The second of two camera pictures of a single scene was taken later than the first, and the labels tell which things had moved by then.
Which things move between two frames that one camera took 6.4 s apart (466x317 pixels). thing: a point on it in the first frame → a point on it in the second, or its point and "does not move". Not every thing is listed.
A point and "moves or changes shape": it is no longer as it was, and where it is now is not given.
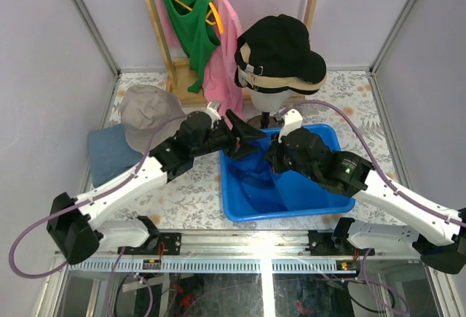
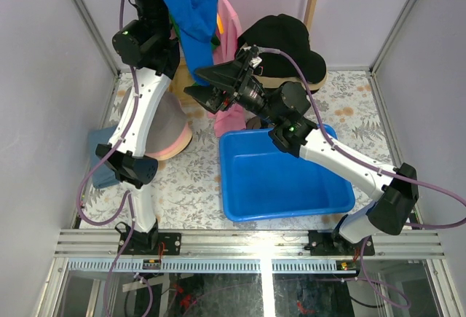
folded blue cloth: (110, 152) does not move
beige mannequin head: (269, 102) moves or changes shape
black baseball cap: (279, 46) does not move
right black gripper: (277, 165) → (234, 76)
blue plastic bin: (254, 188) does not move
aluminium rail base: (239, 252) does not move
